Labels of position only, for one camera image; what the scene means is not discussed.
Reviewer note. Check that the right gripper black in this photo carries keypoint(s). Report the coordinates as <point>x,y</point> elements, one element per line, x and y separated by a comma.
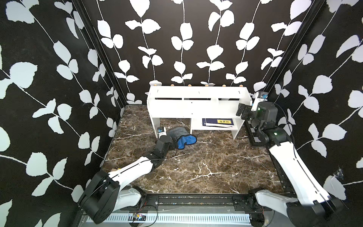
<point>248,111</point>

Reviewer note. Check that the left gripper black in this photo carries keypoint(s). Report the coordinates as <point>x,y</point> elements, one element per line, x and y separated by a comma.
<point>173,143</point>

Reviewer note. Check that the grey blue cleaning cloth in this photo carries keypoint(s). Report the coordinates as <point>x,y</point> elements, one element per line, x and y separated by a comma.
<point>183,137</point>

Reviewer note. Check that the white wooden bookshelf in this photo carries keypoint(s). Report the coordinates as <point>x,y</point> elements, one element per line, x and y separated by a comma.
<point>197,103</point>

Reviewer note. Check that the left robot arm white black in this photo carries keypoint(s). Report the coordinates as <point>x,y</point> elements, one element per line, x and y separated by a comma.
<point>106,192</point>

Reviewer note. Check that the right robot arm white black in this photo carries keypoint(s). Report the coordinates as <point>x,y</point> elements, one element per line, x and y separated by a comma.
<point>312,205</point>

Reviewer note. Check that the blue book yellow label top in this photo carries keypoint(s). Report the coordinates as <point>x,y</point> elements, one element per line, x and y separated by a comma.
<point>212,122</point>

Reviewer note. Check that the black white checkerboard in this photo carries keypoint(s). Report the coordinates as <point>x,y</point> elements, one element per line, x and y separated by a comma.
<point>253,135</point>

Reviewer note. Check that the small green circuit board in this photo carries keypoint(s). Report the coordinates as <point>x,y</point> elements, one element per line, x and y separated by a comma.
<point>139,217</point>

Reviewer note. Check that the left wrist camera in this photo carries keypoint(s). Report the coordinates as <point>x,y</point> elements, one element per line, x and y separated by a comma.
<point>161,131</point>

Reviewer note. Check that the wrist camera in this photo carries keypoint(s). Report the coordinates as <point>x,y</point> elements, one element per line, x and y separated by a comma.
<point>259,96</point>
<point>161,131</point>

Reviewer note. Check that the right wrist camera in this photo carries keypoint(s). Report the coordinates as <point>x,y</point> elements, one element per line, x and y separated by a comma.
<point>259,96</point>

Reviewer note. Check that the white perforated cable strip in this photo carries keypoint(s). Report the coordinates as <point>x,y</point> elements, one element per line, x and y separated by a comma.
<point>181,218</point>

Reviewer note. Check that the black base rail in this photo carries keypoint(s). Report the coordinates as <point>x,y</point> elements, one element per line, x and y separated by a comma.
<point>238,202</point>

